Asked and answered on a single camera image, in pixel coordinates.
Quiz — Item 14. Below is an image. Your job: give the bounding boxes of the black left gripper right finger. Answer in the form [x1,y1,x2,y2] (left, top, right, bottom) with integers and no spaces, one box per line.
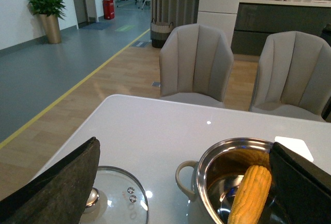
[269,142,330,223]

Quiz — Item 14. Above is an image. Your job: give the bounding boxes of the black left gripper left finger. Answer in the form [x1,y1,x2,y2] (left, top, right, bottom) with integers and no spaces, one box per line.
[1,137,100,223]

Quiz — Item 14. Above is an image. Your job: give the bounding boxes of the yellow corn cob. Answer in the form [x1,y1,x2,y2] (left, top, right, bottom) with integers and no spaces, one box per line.
[228,165,272,223]

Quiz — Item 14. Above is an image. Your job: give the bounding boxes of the glass pot lid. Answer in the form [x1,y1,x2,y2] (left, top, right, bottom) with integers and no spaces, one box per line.
[80,166,149,223]

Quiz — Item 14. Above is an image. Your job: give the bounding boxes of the white electric cooking pot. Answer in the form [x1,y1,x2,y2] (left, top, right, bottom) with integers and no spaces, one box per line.
[175,138,290,223]

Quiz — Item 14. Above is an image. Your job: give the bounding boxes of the beige chair right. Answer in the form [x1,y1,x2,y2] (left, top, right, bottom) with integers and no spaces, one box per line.
[249,31,330,122]

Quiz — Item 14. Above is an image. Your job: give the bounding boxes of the beige chair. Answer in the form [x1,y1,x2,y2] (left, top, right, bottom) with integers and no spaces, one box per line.
[249,31,330,122]
[159,24,234,108]

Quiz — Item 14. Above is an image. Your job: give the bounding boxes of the beige chair left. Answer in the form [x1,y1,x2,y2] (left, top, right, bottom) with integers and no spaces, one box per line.
[159,24,234,108]

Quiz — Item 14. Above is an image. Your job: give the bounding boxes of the blue floor mat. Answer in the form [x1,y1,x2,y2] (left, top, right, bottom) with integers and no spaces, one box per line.
[82,22,112,31]

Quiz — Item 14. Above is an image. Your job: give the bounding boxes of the grey kitchen counter cabinet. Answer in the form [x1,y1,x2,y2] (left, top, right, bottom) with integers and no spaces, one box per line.
[231,3,330,56]

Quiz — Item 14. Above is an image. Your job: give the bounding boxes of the green potted plant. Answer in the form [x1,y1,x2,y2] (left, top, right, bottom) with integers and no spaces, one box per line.
[28,0,65,44]

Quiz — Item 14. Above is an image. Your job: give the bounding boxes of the woven laundry basket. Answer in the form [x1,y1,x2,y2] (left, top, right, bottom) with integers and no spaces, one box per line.
[151,18,174,48]

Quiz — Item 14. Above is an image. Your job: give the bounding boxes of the red trash bin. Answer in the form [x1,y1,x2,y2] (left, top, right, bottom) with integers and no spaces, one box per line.
[102,0,115,20]

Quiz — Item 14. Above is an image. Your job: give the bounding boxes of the black appliance near wall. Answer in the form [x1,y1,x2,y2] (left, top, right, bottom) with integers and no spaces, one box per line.
[320,23,331,46]

